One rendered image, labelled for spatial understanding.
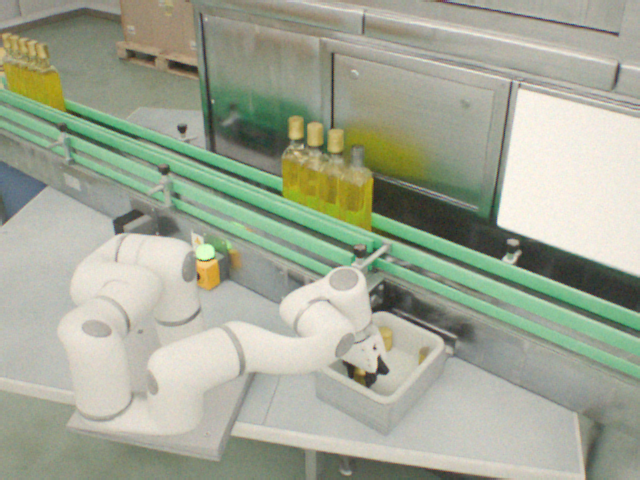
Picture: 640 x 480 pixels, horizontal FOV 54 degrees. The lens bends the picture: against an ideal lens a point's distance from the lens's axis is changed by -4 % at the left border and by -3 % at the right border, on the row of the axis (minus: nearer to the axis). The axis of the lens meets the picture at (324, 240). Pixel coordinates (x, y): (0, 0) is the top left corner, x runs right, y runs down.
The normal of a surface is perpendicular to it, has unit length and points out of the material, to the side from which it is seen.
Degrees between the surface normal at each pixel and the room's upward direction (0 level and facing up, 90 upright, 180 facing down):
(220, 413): 3
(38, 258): 0
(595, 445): 90
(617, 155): 90
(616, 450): 90
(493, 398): 0
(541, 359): 90
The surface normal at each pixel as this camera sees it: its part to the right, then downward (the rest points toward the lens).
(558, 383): -0.61, 0.44
